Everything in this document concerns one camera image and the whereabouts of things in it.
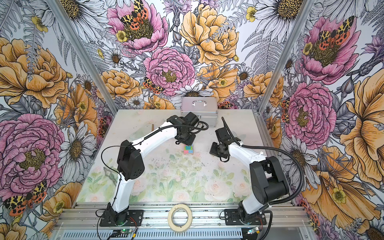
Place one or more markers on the masking tape roll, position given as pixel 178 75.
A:
pixel 180 218

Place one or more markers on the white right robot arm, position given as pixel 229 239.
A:
pixel 268 182

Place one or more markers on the aluminium corner frame post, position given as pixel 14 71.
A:
pixel 76 41
pixel 291 40

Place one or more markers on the silver aluminium first aid case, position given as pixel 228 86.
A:
pixel 205 108

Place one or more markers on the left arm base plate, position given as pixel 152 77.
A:
pixel 126 218

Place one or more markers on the aluminium corner frame post right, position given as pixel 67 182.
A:
pixel 291 40

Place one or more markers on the light blue wood block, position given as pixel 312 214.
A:
pixel 192 151

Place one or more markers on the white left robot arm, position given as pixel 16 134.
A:
pixel 131 165

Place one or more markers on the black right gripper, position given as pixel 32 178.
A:
pixel 213 151

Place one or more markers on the aluminium corner frame post left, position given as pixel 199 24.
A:
pixel 76 41

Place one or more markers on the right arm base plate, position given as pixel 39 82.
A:
pixel 234 217

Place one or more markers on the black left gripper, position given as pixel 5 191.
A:
pixel 188 142

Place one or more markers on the metal scissors tongs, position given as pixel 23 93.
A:
pixel 111 175

